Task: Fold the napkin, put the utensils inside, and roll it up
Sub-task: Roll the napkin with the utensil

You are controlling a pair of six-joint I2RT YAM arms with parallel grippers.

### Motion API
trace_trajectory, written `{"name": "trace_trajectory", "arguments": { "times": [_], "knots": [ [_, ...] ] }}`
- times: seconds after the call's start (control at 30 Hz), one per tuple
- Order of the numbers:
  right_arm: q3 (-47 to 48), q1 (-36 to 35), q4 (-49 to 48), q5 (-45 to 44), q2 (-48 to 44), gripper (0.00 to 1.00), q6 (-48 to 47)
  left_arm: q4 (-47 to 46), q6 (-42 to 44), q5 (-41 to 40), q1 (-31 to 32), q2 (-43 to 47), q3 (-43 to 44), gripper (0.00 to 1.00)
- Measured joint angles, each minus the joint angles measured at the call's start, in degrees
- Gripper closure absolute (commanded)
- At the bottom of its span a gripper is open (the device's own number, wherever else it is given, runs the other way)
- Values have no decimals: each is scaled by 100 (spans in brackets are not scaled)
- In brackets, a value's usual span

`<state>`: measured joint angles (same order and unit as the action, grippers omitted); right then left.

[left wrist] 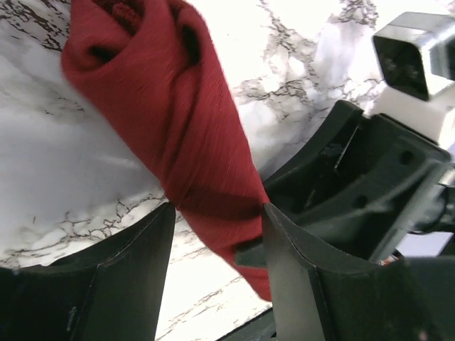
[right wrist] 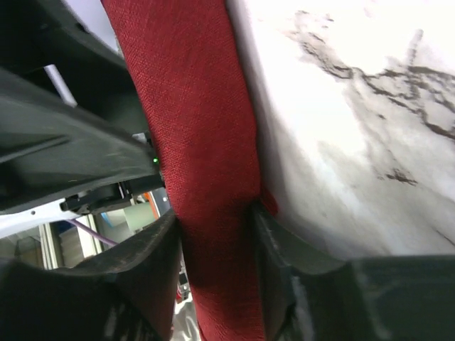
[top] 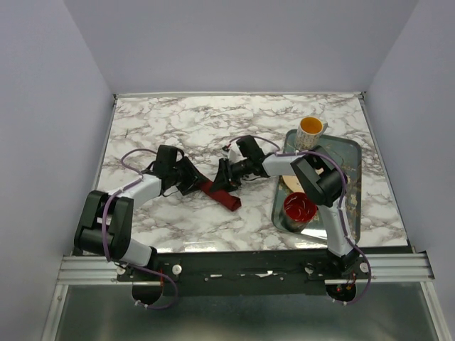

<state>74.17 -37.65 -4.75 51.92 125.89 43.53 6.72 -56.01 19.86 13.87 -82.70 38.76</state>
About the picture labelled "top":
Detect beige bird pattern plate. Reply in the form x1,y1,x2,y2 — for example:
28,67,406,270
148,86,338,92
282,170,304,193

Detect red and black cup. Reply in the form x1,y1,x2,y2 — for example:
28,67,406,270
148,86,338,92
280,192,318,233

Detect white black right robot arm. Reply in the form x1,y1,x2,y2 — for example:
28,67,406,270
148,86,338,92
210,146,360,278

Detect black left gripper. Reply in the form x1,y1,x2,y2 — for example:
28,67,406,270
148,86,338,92
169,156,209,195

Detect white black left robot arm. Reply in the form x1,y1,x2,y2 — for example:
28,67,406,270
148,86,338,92
74,156,205,281

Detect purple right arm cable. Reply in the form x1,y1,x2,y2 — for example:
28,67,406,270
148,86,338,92
222,135,373,306

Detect dark red cloth napkin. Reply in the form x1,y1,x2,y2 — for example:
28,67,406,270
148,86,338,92
197,179,242,212

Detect white floral mug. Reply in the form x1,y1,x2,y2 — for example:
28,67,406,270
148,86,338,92
294,117,328,151

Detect aluminium frame rail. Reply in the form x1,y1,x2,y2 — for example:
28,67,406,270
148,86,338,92
57,251,434,285

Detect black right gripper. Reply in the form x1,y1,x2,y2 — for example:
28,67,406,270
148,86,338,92
209,158,252,196

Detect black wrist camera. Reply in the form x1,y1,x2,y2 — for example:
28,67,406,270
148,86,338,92
222,135,265,163
153,145,184,173

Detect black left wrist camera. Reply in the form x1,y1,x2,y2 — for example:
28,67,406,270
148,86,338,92
153,145,184,173

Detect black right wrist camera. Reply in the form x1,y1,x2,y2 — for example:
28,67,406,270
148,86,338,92
222,135,265,163

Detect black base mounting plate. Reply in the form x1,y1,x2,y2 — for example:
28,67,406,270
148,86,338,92
117,249,368,297

